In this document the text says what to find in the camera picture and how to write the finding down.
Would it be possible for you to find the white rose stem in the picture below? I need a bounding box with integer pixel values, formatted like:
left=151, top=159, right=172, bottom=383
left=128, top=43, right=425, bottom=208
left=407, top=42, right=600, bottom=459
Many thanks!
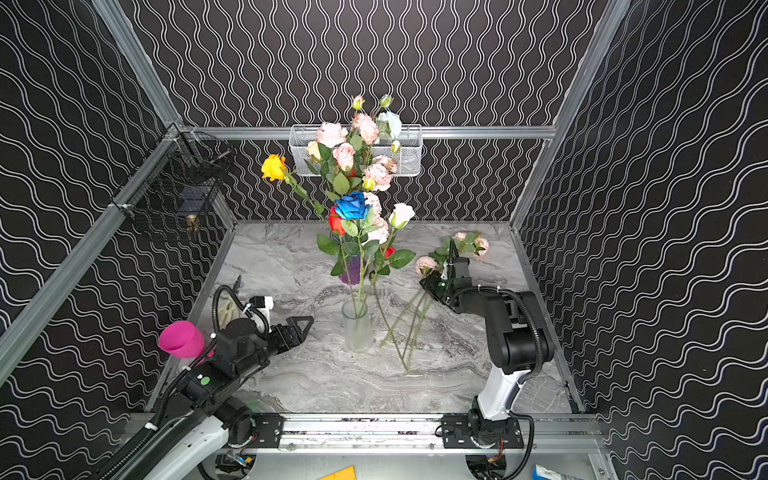
left=360, top=195, right=415, bottom=297

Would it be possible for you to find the pink rose spray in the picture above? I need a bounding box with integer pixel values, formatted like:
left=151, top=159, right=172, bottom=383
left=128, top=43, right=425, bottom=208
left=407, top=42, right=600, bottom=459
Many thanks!
left=379, top=231, right=490, bottom=374
left=321, top=143, right=360, bottom=198

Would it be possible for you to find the blue white box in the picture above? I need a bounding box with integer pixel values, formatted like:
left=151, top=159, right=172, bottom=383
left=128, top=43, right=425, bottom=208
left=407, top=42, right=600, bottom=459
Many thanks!
left=532, top=464, right=581, bottom=480

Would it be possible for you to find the white light-blue flower stem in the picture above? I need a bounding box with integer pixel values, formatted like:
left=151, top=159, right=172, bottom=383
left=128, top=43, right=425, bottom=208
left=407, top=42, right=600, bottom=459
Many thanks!
left=376, top=94, right=403, bottom=154

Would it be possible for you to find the yellow rose stem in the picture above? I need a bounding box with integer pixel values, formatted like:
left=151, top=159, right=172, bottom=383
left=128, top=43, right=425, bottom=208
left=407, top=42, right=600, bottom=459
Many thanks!
left=261, top=155, right=344, bottom=235

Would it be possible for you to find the white mesh wall basket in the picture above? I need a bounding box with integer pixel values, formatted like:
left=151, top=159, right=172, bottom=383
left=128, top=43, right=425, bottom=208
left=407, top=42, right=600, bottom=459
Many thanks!
left=289, top=124, right=424, bottom=178

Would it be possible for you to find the brass padlock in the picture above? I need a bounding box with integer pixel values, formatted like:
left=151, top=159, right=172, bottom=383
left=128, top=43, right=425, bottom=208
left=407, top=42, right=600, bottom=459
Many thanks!
left=186, top=214, right=200, bottom=236

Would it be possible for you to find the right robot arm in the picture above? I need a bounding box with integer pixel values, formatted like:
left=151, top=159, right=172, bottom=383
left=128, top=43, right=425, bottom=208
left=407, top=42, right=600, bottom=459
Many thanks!
left=420, top=239, right=554, bottom=448

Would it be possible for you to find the cream rose stem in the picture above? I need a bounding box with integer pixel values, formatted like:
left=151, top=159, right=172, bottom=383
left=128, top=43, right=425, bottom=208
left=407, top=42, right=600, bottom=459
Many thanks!
left=305, top=141, right=335, bottom=181

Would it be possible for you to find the clear glass jar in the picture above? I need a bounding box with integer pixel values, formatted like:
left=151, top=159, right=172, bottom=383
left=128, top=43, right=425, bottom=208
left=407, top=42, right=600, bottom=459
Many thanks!
left=342, top=300, right=374, bottom=352

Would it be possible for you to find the pink rose spray stem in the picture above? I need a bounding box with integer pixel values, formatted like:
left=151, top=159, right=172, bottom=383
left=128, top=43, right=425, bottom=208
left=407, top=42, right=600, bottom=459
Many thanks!
left=362, top=156, right=397, bottom=191

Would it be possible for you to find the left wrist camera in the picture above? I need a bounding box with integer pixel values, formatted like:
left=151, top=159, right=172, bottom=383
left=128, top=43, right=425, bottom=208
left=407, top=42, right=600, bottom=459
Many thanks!
left=249, top=295, right=274, bottom=320

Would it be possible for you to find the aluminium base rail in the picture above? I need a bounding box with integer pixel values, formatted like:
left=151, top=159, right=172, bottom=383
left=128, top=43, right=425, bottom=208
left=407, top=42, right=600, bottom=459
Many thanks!
left=234, top=413, right=604, bottom=455

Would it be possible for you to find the black wire wall basket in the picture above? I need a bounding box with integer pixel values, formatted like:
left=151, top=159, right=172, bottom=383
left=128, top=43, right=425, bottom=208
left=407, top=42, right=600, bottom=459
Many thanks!
left=119, top=131, right=235, bottom=242

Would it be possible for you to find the blue flower stem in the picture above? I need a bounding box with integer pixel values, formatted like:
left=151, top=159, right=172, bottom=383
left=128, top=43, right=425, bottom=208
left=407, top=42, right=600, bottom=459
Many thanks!
left=316, top=191, right=372, bottom=316

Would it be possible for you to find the yellow object below rail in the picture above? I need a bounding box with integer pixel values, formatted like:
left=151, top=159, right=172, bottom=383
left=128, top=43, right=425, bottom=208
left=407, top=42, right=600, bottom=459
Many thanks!
left=319, top=466, right=357, bottom=480

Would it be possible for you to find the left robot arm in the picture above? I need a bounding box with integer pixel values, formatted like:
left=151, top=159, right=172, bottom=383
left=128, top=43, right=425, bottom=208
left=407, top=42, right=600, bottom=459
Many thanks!
left=91, top=316, right=314, bottom=479

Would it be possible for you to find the purple blue glass vase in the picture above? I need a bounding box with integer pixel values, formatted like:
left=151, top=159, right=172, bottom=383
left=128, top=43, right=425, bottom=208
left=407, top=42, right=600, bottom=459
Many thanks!
left=339, top=256, right=361, bottom=286

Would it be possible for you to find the large pink peony stem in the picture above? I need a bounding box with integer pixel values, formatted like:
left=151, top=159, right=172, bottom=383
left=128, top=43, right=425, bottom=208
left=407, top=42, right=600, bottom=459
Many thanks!
left=315, top=95, right=379, bottom=192

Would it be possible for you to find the magenta silicone cup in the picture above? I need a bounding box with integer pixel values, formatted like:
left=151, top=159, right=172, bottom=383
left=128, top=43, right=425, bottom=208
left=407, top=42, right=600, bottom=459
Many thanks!
left=157, top=321, right=205, bottom=359

